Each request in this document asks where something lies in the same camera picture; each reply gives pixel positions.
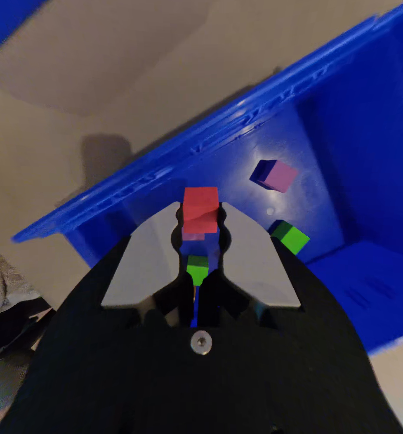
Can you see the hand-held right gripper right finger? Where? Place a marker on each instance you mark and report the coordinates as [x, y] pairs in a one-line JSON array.
[[259, 271]]

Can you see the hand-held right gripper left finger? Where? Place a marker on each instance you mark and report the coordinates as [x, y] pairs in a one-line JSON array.
[[140, 271]]

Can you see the red wooden cube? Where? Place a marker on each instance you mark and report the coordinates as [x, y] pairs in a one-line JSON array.
[[200, 206]]

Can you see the blue plastic bin with cubes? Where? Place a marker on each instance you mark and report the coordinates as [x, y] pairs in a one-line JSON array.
[[1, 20]]

